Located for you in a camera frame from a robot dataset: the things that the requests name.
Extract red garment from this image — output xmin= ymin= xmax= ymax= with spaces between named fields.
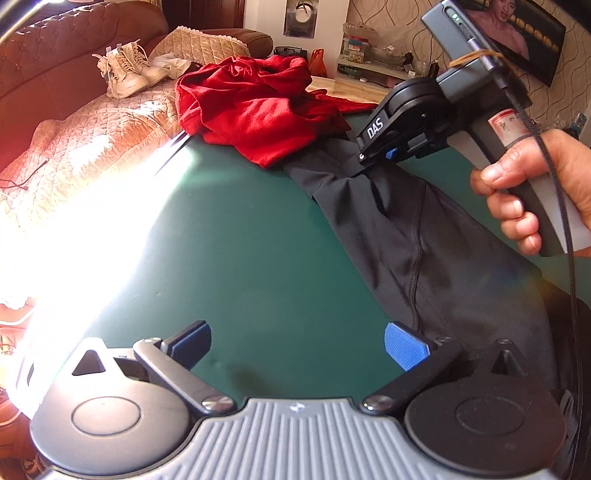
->
xmin=175 ymin=55 xmax=376 ymax=169

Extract cream high-top shoe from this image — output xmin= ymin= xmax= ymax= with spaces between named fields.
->
xmin=118 ymin=40 xmax=168 ymax=86
xmin=93 ymin=47 xmax=149 ymax=99

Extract pink quilted sofa cover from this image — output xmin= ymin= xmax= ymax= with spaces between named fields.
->
xmin=1 ymin=80 xmax=181 ymax=234

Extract person's right hand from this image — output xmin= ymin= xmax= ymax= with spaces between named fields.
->
xmin=470 ymin=130 xmax=590 ymax=256

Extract black cable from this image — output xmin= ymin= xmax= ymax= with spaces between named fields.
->
xmin=498 ymin=59 xmax=585 ymax=398

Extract silver wall poster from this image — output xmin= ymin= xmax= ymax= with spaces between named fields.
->
xmin=283 ymin=0 xmax=318 ymax=39

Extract wall television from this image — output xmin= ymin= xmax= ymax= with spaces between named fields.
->
xmin=459 ymin=0 xmax=566 ymax=87

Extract brown leather sofa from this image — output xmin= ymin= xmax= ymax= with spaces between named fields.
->
xmin=0 ymin=0 xmax=275 ymax=172

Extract black leggings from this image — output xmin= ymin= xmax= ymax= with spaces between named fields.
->
xmin=281 ymin=135 xmax=591 ymax=480

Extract white TV cabinet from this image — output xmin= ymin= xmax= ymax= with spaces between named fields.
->
xmin=337 ymin=55 xmax=409 ymax=89

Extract black bag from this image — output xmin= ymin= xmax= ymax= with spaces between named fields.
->
xmin=273 ymin=46 xmax=308 ymax=60

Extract orange plastic bag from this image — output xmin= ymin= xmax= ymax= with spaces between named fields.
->
xmin=308 ymin=49 xmax=328 ymax=78

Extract beige lace cushion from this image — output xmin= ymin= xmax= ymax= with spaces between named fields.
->
xmin=148 ymin=26 xmax=250 ymax=65

